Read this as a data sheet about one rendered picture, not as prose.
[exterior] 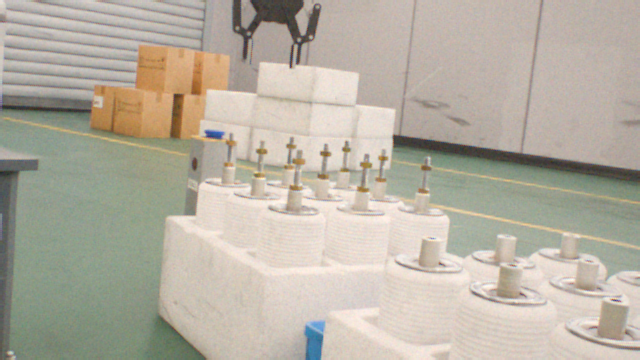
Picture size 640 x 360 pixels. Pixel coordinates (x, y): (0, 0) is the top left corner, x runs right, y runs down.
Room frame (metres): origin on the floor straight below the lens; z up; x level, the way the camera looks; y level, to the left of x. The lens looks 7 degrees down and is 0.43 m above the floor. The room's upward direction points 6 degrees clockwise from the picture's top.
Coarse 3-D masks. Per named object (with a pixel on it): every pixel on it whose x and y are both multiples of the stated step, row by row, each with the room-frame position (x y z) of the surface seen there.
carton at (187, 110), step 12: (180, 96) 5.09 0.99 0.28; (192, 96) 5.12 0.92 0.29; (204, 96) 5.21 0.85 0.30; (180, 108) 5.08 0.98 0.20; (192, 108) 5.13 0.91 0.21; (204, 108) 5.22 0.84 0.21; (180, 120) 5.07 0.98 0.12; (192, 120) 5.14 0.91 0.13; (180, 132) 5.07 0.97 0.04; (192, 132) 5.14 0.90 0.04
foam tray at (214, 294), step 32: (192, 224) 1.25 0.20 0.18; (192, 256) 1.19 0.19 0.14; (224, 256) 1.09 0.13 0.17; (448, 256) 1.22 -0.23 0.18; (192, 288) 1.18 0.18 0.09; (224, 288) 1.08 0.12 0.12; (256, 288) 0.99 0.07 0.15; (288, 288) 0.99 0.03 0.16; (320, 288) 1.02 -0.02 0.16; (352, 288) 1.05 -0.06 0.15; (192, 320) 1.17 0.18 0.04; (224, 320) 1.07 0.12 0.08; (256, 320) 0.98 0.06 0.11; (288, 320) 1.00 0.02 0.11; (224, 352) 1.06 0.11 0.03; (256, 352) 0.98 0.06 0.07; (288, 352) 1.00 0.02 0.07
